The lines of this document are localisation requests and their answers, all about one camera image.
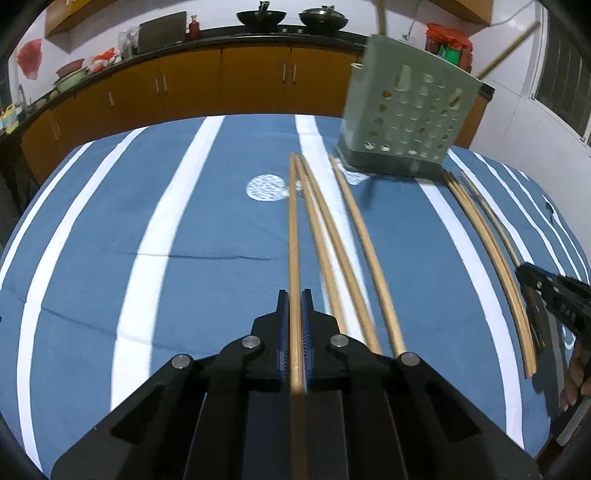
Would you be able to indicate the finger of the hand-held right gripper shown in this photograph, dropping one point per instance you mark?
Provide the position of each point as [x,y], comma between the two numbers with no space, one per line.
[554,288]

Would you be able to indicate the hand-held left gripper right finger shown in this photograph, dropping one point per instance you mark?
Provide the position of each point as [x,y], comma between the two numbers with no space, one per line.
[307,341]

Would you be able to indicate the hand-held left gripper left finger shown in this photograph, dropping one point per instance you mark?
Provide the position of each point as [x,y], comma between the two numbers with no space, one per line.
[282,341]

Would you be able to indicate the wooden chopstick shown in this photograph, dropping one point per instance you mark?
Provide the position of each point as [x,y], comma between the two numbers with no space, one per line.
[369,258]
[508,48]
[496,277]
[505,270]
[318,230]
[494,217]
[294,240]
[339,258]

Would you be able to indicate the green perforated utensil holder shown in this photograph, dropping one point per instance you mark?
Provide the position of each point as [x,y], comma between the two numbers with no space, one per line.
[411,106]

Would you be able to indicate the person's right hand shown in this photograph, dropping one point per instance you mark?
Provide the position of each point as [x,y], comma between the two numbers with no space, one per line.
[577,376]

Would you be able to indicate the blue white striped tablecloth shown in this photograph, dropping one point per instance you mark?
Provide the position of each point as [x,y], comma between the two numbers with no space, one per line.
[138,277]

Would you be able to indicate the window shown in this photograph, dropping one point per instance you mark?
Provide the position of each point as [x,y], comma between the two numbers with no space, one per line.
[563,69]

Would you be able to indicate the red green packages pile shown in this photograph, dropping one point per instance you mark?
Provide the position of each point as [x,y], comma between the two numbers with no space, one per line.
[449,44]

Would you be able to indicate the orange wooden kitchen cabinets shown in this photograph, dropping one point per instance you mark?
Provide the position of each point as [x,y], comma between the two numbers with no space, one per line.
[194,83]

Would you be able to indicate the black lidded wok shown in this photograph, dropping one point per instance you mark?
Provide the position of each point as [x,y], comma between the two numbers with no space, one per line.
[323,17]

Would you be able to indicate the black open wok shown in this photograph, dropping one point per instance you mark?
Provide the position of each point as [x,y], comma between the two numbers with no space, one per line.
[261,17]

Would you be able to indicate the red bottle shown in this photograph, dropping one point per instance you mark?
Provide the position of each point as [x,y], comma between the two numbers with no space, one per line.
[194,25]

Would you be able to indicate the dark cutting board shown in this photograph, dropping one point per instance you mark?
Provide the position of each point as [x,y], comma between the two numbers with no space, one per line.
[161,31]

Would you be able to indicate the red white plastic bag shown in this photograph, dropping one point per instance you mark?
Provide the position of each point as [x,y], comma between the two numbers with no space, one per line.
[104,59]

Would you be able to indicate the green basin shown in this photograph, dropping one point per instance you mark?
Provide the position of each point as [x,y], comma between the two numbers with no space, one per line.
[69,82]

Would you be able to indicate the clear glass jar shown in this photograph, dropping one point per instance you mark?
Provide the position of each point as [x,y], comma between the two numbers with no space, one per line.
[128,41]

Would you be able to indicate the red basin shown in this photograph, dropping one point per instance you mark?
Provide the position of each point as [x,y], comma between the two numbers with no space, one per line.
[70,68]

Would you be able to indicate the yellow bottle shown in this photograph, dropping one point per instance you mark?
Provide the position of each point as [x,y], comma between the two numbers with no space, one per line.
[10,116]

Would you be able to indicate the metal faucet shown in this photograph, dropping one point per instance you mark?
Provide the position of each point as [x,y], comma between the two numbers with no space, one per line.
[21,94]

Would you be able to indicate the red hanging plastic bag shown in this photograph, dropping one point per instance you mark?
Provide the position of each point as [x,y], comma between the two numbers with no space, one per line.
[29,57]

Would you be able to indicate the wooden upper cabinet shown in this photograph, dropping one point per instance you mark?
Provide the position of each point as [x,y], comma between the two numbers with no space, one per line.
[69,16]

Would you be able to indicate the white wall outlet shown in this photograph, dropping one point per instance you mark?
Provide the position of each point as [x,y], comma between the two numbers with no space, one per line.
[406,39]

